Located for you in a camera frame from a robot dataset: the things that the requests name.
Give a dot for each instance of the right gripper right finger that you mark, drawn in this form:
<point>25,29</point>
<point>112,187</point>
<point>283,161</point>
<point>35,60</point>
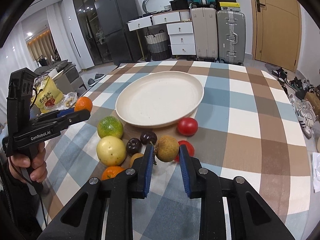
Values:
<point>188,167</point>

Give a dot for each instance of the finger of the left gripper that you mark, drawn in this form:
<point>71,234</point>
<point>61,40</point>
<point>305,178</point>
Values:
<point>66,112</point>
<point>75,118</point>

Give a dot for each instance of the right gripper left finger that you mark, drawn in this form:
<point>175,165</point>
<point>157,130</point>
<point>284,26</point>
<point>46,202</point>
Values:
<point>143,167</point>

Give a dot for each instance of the red cherry tomato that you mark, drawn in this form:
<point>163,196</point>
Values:
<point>187,126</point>
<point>189,147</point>

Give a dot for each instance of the brown longan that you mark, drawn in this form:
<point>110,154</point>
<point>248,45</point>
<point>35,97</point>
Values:
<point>134,157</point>
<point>167,148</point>

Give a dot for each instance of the orange mandarin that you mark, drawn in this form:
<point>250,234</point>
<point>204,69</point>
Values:
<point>83,103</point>
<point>111,172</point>

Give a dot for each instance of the yellow passion fruit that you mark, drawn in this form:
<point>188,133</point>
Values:
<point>111,151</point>

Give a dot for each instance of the green passion fruit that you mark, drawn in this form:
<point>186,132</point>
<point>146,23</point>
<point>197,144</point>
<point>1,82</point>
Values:
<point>110,126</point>

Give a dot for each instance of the person's left hand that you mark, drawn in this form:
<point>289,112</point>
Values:
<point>19,161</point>

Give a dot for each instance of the yellow snack bag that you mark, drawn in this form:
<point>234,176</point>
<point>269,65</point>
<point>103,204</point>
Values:
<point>47,94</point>

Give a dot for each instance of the dark cherry with stem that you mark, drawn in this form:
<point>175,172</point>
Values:
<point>148,137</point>

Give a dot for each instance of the checkered tablecloth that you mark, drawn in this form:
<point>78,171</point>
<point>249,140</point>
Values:
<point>247,128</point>

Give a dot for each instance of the cream round plate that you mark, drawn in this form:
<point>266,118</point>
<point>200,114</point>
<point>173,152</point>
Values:
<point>159,99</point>

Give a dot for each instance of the black refrigerator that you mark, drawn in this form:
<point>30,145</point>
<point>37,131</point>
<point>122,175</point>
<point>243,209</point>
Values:
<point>113,16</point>

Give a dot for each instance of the woven laundry basket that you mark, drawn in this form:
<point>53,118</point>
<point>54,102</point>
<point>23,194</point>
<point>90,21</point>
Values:
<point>158,45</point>

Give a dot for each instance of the white drawer desk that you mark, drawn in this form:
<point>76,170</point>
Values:
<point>179,28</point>

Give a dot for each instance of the beige suitcase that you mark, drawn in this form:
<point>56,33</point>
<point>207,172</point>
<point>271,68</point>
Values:
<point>205,32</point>

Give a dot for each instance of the silver suitcase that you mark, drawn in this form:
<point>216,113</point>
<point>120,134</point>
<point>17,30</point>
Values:
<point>231,31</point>

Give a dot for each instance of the yellow black box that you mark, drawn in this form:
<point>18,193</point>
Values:
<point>231,6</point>

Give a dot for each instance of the wooden door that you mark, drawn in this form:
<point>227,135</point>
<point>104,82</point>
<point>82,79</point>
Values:
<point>277,32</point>

